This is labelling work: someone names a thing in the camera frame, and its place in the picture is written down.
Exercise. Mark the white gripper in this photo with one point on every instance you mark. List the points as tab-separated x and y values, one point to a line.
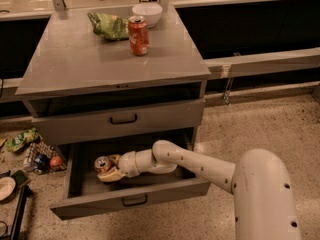
128	164

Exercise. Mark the golden orange soda can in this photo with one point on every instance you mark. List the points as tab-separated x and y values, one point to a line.
102	164

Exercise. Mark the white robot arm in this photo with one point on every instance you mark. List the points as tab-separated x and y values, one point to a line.
264	203

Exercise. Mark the open grey lower drawer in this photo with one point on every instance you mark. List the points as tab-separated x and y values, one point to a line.
85	195

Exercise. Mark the grey upper drawer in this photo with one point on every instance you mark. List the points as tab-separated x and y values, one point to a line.
104	124

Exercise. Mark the blue can in basket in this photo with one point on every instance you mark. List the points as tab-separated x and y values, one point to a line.
41	163

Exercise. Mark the grey drawer cabinet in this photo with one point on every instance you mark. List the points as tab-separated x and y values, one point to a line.
75	71

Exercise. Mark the red orange soda can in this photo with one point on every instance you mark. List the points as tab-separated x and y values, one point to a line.
138	35

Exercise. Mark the red apple in basket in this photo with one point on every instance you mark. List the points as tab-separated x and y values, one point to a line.
56	163

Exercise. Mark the green snack bag on floor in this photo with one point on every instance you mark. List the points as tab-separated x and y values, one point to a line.
21	140

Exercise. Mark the green sponge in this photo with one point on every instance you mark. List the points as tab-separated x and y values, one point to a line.
20	178

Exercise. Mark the white plate on floor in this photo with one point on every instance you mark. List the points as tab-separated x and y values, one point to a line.
7	186

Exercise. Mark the green chip bag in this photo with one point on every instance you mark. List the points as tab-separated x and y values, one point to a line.
111	27

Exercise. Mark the white bowl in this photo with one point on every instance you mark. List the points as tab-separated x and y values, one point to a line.
150	11

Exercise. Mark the grey metal rail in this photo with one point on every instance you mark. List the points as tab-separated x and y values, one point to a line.
264	63

